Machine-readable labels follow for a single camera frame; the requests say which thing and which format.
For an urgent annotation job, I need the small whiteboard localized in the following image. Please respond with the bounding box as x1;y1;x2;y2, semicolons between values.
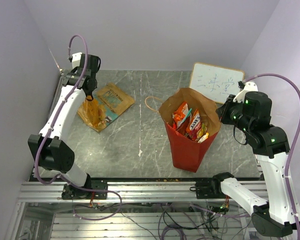
189;62;245;104

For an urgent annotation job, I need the orange chips bag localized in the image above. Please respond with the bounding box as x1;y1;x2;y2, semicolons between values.
83;97;106;127

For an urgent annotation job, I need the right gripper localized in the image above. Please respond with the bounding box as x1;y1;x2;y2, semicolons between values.
216;94;252;133

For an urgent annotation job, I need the purple cable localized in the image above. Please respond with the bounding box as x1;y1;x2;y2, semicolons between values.
243;72;300;240
33;34;90;186

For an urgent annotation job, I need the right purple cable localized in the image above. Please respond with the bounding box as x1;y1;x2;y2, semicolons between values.
243;72;300;240

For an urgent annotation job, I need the aluminium frame rail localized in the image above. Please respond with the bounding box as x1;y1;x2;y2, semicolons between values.
4;178;291;240

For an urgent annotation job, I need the teal Fox's candy bag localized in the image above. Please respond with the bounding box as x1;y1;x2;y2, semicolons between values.
183;108;192;120

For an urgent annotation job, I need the orange Fox's fruits bag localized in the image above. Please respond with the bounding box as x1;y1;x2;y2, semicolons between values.
186;109;207;142

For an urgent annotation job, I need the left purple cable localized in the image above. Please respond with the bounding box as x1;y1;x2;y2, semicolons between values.
33;34;90;186

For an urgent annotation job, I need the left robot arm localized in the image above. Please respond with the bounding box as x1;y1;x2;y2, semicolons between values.
28;52;101;199

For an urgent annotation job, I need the orange snack packet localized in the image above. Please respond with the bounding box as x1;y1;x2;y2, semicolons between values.
172;101;190;130

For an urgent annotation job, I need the kraft kettle chips bag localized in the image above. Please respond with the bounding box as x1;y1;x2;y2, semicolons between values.
76;82;136;133

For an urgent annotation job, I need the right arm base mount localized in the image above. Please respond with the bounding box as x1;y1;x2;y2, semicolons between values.
189;180;225;200

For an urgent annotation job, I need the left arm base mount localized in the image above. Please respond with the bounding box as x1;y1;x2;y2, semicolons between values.
61;180;108;200

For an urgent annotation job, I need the red paper bag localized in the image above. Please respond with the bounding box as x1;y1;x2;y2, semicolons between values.
152;87;221;173

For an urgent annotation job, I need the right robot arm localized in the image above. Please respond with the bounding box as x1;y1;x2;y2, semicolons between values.
210;82;300;238

